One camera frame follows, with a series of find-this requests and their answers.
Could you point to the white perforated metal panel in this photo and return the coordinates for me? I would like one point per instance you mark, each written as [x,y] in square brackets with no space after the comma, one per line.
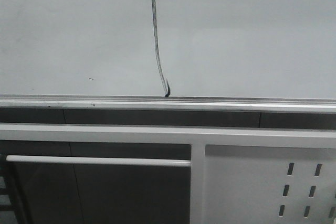
[245,184]

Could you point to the white horizontal metal rod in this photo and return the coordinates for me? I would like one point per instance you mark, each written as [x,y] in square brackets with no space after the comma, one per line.
[98,161]

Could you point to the white metal stand frame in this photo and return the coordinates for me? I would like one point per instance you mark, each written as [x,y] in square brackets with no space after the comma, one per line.
[198,138]

